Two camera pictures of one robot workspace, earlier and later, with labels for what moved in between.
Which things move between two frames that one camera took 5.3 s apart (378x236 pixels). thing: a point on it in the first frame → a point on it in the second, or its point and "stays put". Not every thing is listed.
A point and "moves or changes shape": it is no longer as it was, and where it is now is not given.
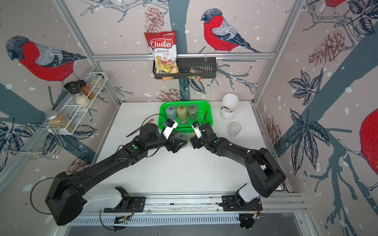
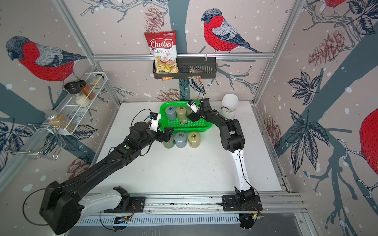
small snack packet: [194, 70] stays put
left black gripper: [175, 148] → [167, 135]
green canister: [183, 136] moves or changes shape
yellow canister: [181, 112] stays put
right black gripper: [194, 142] → [192, 115]
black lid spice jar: [74, 88] stays put
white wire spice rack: [67, 118] stays put
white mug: [229, 105] stays put
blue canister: [171, 112] stays put
